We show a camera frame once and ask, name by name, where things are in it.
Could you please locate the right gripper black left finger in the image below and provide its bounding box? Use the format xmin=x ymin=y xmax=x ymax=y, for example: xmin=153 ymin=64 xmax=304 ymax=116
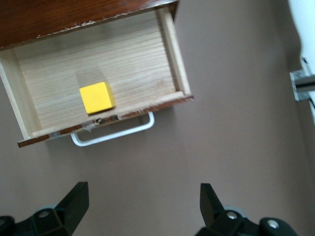
xmin=0 ymin=181 xmax=89 ymax=236

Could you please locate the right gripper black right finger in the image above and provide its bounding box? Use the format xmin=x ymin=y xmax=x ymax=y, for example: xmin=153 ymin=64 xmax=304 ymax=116
xmin=194 ymin=183 xmax=298 ymax=236

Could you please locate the white metal drawer handle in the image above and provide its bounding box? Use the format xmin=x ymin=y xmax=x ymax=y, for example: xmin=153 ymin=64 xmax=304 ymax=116
xmin=70 ymin=111 xmax=155 ymax=148

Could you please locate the yellow wooden cube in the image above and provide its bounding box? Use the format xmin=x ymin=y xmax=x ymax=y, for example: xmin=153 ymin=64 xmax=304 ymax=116
xmin=79 ymin=82 xmax=117 ymax=116

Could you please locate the light wood drawer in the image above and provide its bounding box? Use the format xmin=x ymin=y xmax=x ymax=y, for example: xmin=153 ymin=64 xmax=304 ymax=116
xmin=0 ymin=7 xmax=194 ymax=148

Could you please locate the dark metal beam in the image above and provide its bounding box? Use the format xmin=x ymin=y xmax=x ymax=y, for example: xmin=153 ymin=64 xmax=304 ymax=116
xmin=296 ymin=78 xmax=315 ymax=92

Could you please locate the dark brown wooden cabinet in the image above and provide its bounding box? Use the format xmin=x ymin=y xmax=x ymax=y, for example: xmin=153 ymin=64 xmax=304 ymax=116
xmin=0 ymin=0 xmax=180 ymax=52

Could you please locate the grey metal bracket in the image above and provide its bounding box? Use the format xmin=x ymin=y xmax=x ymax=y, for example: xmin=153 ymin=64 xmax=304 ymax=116
xmin=289 ymin=57 xmax=315 ymax=101

